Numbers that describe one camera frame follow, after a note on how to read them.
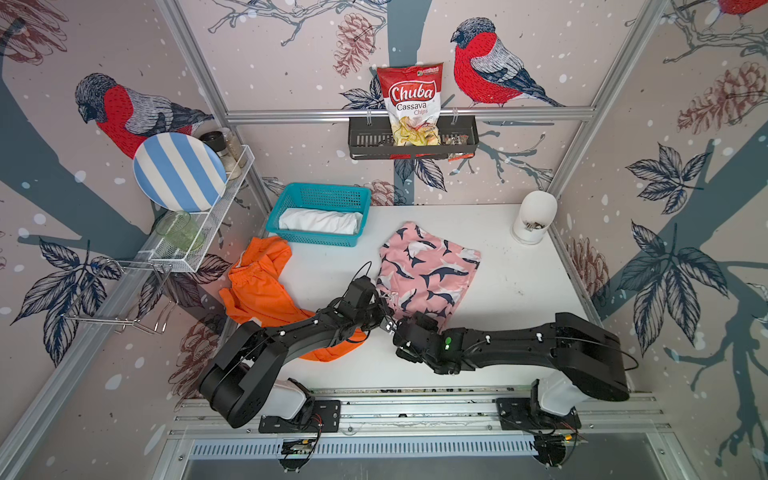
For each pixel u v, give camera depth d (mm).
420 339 627
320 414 732
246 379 427
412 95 797
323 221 1089
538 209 1063
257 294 925
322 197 1180
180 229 708
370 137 949
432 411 757
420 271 1010
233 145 849
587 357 434
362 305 701
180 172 725
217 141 798
